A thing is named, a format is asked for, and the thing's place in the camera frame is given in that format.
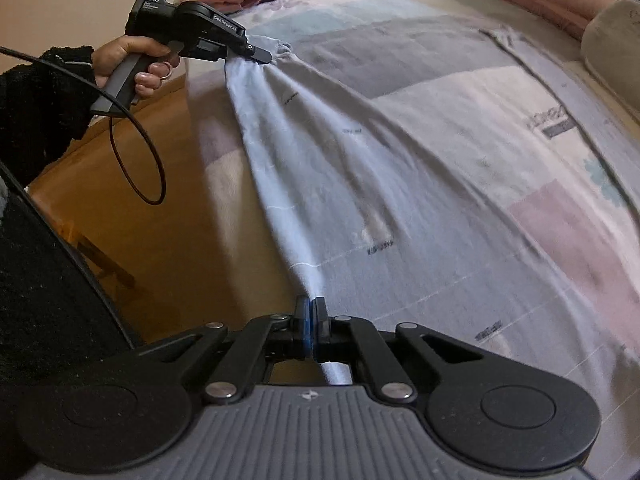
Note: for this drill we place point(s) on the person's left hand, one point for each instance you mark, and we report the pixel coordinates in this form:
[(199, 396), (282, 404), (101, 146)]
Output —
[(115, 57)]

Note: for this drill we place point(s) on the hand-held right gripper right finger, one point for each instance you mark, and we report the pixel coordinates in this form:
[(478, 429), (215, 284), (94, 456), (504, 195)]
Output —
[(320, 325)]

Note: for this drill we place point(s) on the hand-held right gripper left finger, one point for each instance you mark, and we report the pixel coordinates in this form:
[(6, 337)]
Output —
[(302, 325)]

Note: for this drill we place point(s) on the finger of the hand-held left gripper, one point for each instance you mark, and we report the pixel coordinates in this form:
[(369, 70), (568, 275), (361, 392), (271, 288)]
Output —
[(260, 54)]

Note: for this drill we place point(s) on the grey pants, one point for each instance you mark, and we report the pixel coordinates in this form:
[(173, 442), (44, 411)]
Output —
[(325, 185)]

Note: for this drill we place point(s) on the grey cat face cushion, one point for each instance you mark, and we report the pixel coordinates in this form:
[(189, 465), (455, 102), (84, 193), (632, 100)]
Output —
[(615, 50)]

